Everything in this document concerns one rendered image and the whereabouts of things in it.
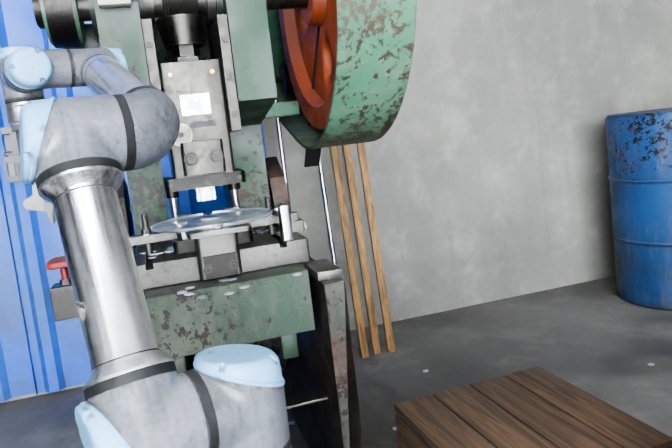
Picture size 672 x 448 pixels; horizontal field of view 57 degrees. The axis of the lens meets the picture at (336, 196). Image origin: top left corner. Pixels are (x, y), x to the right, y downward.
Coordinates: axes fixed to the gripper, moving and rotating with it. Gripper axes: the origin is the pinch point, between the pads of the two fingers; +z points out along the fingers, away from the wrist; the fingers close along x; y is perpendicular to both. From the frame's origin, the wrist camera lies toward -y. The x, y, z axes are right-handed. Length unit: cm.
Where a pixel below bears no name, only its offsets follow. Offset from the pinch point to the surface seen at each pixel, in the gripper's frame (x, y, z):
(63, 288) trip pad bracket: 3.1, 0.2, 14.8
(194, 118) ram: -14.5, -32.3, -18.1
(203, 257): -4.9, -29.4, 14.5
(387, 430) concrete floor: -37, -80, 85
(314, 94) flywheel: -36, -69, -22
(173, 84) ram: -14.5, -28.5, -26.7
